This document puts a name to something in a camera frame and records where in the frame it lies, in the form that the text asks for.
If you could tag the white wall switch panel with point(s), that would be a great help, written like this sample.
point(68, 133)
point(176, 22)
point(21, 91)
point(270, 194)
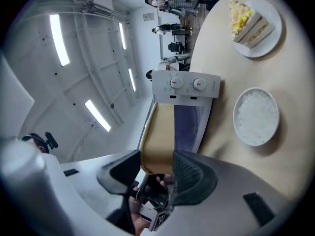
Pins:
point(148, 17)

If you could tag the person's face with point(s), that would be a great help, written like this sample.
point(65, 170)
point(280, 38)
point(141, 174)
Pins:
point(40, 148)

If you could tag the cooked white rice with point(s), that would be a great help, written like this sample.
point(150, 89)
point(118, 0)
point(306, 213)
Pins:
point(257, 117)

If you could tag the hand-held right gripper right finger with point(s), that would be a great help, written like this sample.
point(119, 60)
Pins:
point(197, 181)

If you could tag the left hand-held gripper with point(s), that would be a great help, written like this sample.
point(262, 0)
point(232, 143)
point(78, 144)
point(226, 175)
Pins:
point(153, 200)

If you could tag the white ceiling air conditioner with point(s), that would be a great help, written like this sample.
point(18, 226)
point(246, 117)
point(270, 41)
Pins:
point(103, 5)

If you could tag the person's left forearm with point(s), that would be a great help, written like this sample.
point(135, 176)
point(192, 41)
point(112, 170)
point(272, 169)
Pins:
point(139, 221)

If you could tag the white bowl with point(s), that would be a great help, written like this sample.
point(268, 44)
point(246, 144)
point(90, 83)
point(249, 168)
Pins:
point(235, 118)

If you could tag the white round plate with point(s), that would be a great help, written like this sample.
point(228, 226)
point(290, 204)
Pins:
point(276, 11)

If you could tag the black head-worn camera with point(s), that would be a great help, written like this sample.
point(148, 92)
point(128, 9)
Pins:
point(51, 139)

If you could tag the white microwave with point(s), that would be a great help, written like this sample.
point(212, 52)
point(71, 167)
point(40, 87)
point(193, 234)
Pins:
point(187, 85)

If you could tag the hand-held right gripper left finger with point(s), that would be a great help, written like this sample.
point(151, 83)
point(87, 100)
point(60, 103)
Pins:
point(81, 193)

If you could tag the long ceiling light panel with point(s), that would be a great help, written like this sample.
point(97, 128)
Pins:
point(122, 36)
point(59, 39)
point(132, 80)
point(97, 115)

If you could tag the black office chair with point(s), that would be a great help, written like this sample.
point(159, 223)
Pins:
point(176, 47)

